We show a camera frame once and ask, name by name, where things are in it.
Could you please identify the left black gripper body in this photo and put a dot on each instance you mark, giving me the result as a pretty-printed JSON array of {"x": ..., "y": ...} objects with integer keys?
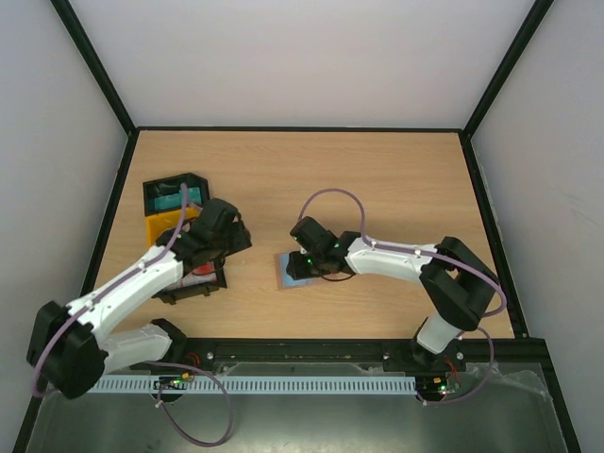
[{"x": 227, "y": 247}]

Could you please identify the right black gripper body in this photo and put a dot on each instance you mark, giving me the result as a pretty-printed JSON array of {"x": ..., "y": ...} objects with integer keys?
[{"x": 298, "y": 265}]

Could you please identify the brown leather card holder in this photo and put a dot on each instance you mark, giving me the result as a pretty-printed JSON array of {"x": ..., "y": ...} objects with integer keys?
[{"x": 284, "y": 282}]

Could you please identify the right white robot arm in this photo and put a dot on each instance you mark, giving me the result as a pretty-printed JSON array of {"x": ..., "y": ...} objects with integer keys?
[{"x": 459, "y": 285}]

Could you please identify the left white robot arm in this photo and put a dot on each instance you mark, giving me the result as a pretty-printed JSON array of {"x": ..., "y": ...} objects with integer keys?
[{"x": 72, "y": 346}]

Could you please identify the black bin with red cards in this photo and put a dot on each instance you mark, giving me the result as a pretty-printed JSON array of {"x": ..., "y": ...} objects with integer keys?
[{"x": 203, "y": 280}]

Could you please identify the teal card stack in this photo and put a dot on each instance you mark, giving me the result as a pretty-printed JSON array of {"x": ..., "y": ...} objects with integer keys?
[{"x": 173, "y": 200}]

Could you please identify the yellow bin with white cards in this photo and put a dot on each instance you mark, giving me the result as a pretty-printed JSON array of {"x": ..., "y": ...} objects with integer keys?
[{"x": 156, "y": 224}]

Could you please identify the black bin with teal cards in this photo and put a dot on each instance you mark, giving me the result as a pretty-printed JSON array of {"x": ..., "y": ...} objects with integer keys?
[{"x": 164, "y": 194}]

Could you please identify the black aluminium frame rail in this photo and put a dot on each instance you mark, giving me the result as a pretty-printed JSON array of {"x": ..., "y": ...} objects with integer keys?
[{"x": 398, "y": 355}]

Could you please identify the light blue slotted cable duct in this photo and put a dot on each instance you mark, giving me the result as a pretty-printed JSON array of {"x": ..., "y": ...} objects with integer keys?
[{"x": 124, "y": 384}]

